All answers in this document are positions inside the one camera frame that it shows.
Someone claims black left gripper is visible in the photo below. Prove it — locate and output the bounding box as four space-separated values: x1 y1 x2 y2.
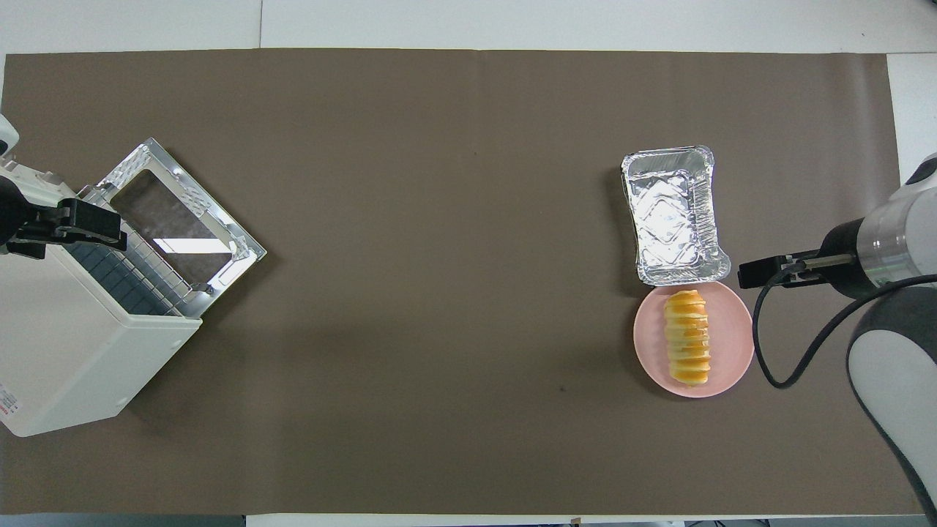
0 178 127 258

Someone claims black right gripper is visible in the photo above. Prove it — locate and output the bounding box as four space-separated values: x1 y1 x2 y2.
738 220 873 299

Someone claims yellow ridged bread roll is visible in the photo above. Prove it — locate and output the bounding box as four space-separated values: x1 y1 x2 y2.
663 290 712 386

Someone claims aluminium foil tray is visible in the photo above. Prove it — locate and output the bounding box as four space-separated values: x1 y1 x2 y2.
621 145 732 287

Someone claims white toaster oven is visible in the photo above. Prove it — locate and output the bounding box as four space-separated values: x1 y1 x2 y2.
0 161 204 438

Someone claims red white oven sticker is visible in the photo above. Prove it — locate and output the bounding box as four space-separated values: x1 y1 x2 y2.
0 381 23 430

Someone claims pink round plate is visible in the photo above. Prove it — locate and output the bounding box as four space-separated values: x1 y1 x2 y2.
633 280 755 399

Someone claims brown table mat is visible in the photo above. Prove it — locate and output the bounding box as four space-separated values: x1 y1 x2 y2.
0 48 932 517

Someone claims metal wire oven rack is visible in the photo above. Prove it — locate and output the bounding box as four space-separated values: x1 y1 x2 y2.
73 184 203 318

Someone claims glass oven door, metal frame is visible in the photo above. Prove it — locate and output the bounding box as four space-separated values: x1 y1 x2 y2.
97 137 268 302

